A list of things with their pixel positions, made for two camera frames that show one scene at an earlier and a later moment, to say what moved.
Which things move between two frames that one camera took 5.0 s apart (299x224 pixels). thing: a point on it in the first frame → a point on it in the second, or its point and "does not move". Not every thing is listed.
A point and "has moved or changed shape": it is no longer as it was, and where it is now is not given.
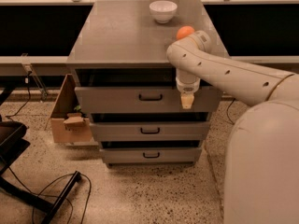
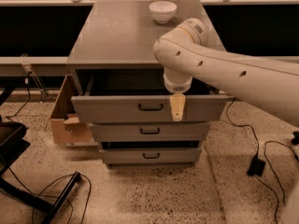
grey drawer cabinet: [128, 84] does not move
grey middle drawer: [182, 131] does not move
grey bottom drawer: [149, 155] does not move
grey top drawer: [146, 100] has moved or changed shape
